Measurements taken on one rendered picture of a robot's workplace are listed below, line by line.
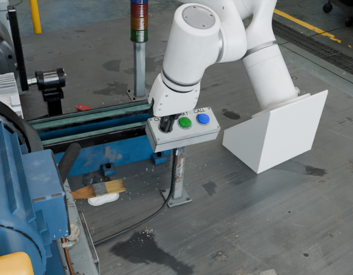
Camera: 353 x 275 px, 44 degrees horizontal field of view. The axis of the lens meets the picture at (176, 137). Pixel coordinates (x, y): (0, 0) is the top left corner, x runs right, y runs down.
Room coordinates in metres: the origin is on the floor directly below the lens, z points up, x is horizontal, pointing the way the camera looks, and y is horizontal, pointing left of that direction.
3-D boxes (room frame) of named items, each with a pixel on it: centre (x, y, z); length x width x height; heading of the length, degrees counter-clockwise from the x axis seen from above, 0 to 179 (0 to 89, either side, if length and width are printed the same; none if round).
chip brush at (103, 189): (0.88, 0.23, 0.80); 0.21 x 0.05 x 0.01; 113
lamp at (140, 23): (1.42, 0.15, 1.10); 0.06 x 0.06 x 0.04
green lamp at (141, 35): (1.42, 0.15, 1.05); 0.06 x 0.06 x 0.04
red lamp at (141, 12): (1.42, 0.15, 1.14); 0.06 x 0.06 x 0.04
